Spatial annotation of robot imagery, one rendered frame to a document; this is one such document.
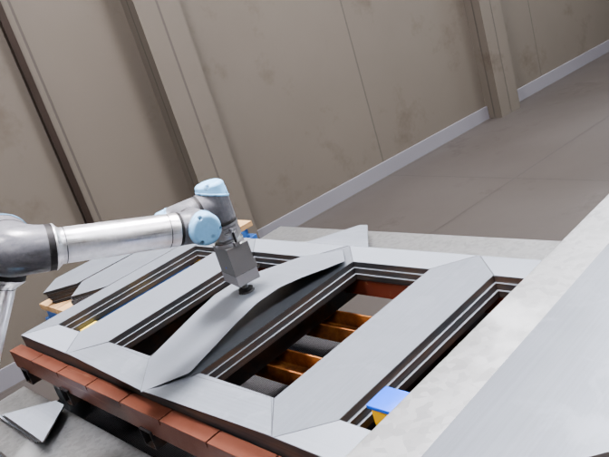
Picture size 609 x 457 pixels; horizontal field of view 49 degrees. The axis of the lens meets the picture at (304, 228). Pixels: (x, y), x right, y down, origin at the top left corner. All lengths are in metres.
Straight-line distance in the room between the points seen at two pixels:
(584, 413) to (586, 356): 0.11
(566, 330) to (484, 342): 0.12
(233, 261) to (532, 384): 0.97
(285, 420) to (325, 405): 0.08
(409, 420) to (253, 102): 4.13
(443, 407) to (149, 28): 3.73
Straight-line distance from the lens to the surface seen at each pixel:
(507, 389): 0.88
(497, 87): 6.59
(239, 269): 1.69
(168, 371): 1.64
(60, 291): 2.68
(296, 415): 1.32
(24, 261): 1.42
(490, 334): 1.03
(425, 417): 0.90
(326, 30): 5.37
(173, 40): 4.45
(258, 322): 1.72
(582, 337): 0.95
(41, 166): 4.25
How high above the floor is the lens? 1.58
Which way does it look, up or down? 18 degrees down
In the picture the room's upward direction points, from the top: 18 degrees counter-clockwise
